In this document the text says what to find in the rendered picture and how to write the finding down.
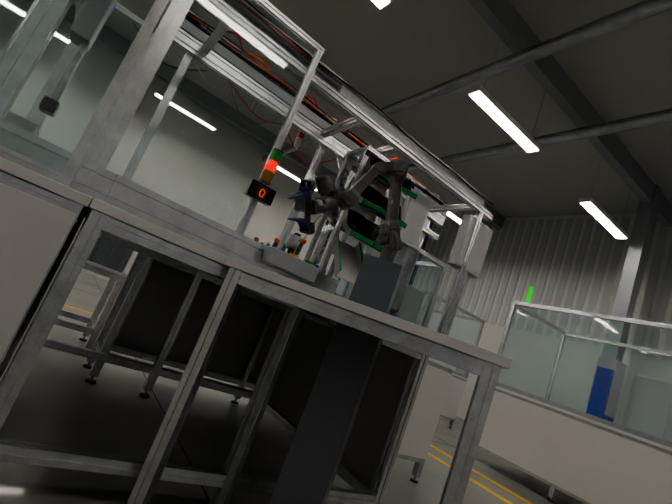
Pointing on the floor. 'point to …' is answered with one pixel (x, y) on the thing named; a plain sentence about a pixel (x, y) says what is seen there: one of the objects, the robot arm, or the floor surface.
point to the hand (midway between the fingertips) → (296, 208)
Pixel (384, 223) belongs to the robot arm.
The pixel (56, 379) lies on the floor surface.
